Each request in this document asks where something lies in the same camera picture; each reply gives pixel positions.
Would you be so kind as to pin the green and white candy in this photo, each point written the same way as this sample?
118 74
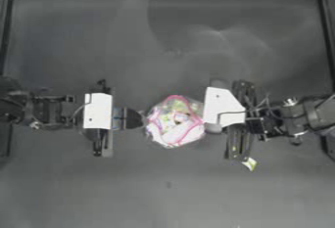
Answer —
250 165

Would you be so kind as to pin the clear bag with pink zip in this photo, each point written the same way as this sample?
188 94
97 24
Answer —
173 134

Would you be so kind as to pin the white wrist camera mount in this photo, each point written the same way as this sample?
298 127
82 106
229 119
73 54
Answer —
97 111
221 108

